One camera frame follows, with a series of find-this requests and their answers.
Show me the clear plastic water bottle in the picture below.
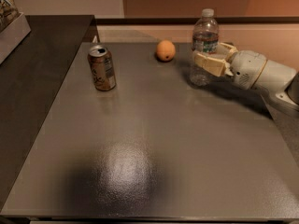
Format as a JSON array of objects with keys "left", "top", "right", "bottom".
[{"left": 190, "top": 8, "right": 219, "bottom": 86}]

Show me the dark side table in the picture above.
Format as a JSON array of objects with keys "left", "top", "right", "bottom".
[{"left": 0, "top": 15, "right": 98, "bottom": 210}]

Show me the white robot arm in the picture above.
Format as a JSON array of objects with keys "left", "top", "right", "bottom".
[{"left": 192, "top": 43, "right": 299, "bottom": 113}]

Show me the opened aluminium soda can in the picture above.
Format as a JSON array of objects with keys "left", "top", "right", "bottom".
[{"left": 88, "top": 45, "right": 116, "bottom": 91}]

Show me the orange fruit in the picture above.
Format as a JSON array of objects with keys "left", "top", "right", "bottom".
[{"left": 156, "top": 40, "right": 176, "bottom": 62}]

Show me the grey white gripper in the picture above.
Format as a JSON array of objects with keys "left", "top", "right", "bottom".
[{"left": 192, "top": 43, "right": 267, "bottom": 90}]

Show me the grey box with snacks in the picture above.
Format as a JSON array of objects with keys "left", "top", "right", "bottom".
[{"left": 0, "top": 0, "right": 31, "bottom": 63}]

